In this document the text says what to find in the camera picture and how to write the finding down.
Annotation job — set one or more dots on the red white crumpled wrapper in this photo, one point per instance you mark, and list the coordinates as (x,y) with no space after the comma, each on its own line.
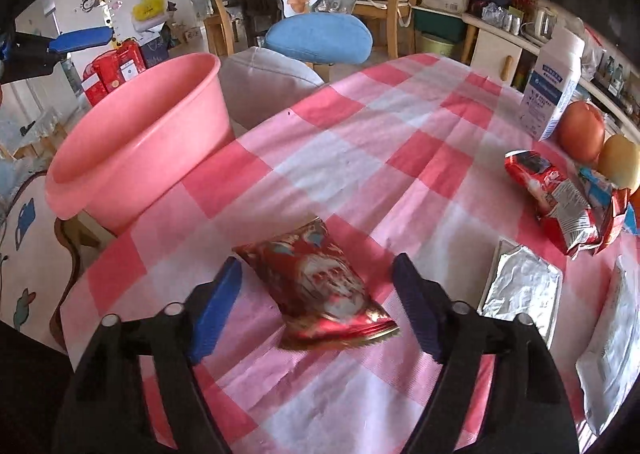
(560,204)

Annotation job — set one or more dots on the silver foil packet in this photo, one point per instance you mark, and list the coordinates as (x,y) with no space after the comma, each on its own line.
(520,284)

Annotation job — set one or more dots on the blue seat cushion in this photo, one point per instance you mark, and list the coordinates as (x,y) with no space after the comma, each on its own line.
(320,39)

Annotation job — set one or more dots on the red packages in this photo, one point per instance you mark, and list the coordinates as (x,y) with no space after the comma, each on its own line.
(112,69)

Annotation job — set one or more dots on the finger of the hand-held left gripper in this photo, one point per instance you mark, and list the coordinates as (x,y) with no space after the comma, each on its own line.
(85,39)

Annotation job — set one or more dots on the beige chair cushion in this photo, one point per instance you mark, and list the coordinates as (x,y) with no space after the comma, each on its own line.
(270,89)

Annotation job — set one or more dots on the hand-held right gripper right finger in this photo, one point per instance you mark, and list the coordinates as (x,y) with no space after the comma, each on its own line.
(417,309)

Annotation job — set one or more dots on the glossy red snack packet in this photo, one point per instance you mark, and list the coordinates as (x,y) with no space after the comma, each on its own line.
(315,279)

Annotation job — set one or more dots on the small red snack packet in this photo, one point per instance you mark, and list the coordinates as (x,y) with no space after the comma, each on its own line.
(617,219)

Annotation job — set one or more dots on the pink plastic basin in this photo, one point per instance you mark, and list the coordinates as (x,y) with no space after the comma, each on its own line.
(150,134)

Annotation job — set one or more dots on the yellow bag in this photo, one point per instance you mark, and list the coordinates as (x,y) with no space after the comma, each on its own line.
(147,11)

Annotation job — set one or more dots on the cartoon-print seat cover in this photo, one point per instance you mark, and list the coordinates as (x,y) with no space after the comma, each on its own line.
(30,274)

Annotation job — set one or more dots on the red checked tablecloth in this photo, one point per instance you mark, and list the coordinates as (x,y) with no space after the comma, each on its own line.
(380,154)

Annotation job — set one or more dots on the large yellow pear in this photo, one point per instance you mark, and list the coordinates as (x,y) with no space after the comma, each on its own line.
(620,161)

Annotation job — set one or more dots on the red apple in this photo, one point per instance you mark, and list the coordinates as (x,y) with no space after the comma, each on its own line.
(580,134)

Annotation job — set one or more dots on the blue white wrapper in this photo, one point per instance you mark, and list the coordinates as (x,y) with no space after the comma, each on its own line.
(597,186)

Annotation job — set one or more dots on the white sideboard cabinet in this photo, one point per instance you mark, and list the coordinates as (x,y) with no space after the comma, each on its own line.
(492,49)

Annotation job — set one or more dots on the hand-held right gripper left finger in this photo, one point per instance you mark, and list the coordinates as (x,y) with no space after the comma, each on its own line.
(215,314)

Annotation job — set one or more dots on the tall white plastic bottle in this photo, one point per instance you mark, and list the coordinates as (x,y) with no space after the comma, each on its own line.
(547,84)

